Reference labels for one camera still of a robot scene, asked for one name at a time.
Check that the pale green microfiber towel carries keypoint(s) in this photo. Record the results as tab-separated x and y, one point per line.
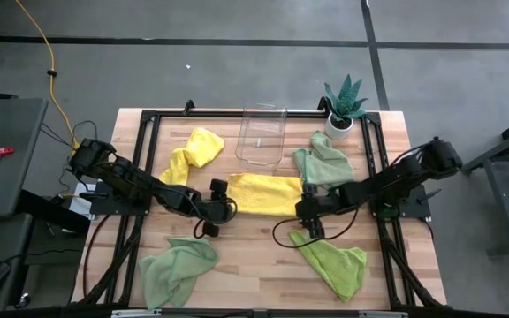
325	165
175	269

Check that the black aluminium frame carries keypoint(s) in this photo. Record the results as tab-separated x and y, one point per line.
192	114

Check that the clear plastic bin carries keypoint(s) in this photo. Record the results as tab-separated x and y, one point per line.
261	132

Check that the dark grey side table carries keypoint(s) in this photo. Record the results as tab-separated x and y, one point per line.
11	132

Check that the lime green microfiber towel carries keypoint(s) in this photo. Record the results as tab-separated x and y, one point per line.
334	265

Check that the black operator desk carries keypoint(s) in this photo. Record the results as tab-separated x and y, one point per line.
47	260

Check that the silver metal bracket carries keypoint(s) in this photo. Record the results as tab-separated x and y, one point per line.
382	315
135	313

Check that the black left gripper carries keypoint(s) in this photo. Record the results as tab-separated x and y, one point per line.
214	209

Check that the yellow microfiber towel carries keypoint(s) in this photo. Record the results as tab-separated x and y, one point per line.
199	148
263	194

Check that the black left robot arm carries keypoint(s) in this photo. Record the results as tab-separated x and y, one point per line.
135	183

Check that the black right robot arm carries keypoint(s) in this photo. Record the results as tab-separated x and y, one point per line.
391	181

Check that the potted succulent white pot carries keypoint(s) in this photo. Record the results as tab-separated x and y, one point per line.
345	106

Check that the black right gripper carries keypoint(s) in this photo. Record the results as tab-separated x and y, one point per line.
321	205

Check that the silver power supply box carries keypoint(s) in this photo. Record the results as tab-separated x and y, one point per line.
80	205

